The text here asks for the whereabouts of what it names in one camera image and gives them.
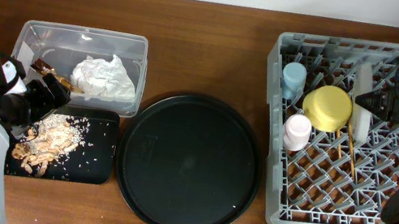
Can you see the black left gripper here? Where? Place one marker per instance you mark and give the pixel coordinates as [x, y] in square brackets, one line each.
[48, 103]

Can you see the grey plate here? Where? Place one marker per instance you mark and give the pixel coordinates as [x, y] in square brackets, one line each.
[360, 117]

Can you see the gold foil wrapper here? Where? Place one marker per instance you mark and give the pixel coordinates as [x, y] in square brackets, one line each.
[44, 69]

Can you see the food scraps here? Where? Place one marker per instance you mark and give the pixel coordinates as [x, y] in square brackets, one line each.
[48, 146]

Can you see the wooden chopstick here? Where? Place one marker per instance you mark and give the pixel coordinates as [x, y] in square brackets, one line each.
[339, 140]
[351, 149]

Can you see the white napkin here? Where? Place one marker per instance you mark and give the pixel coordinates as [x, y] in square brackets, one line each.
[101, 78]

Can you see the yellow bowl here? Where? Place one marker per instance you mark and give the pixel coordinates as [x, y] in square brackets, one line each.
[328, 108]

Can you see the pink cup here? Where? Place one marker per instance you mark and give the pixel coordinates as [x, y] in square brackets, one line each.
[296, 134]

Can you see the blue cup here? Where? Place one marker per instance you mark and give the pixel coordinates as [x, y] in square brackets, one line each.
[294, 78]

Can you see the grey dishwasher rack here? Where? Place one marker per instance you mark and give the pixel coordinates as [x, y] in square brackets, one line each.
[313, 186]

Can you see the clear plastic bin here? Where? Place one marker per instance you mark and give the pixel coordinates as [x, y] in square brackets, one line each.
[63, 46]

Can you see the black rectangular tray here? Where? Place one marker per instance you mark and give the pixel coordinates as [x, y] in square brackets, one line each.
[93, 163]

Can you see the round black tray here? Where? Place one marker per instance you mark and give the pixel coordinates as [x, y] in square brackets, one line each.
[188, 159]

